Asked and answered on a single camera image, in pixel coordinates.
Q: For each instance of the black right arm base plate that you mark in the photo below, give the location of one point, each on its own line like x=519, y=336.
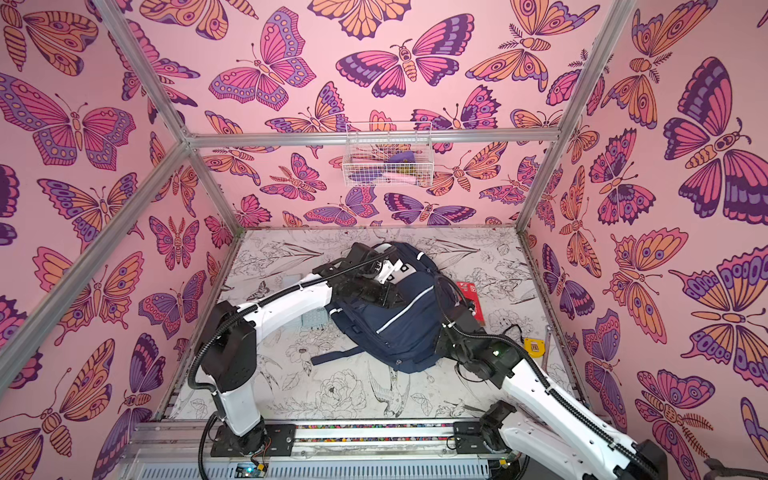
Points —
x=473, y=437

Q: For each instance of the white wire wall basket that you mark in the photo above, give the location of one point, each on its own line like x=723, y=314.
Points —
x=392, y=153

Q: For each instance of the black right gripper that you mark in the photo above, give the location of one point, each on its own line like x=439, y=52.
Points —
x=450, y=327

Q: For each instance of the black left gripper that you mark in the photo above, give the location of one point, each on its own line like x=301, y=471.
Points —
x=389, y=293

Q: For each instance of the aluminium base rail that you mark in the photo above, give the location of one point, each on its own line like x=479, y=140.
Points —
x=374, y=449

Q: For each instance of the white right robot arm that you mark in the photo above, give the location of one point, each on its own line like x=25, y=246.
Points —
x=538, y=418

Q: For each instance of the small green circuit board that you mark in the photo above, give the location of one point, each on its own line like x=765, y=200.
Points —
x=250, y=471

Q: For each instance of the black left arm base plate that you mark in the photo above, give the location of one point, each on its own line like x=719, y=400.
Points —
x=270, y=440

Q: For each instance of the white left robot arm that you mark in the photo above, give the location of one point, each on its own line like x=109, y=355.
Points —
x=227, y=358

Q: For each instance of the navy blue student backpack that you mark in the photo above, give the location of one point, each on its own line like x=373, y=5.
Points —
x=404, y=337

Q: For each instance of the red pencil box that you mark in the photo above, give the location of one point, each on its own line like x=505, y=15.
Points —
x=470, y=293

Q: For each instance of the yellow tape measure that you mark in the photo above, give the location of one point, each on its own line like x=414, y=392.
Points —
x=536, y=348

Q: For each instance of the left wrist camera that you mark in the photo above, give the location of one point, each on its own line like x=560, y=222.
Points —
x=388, y=270

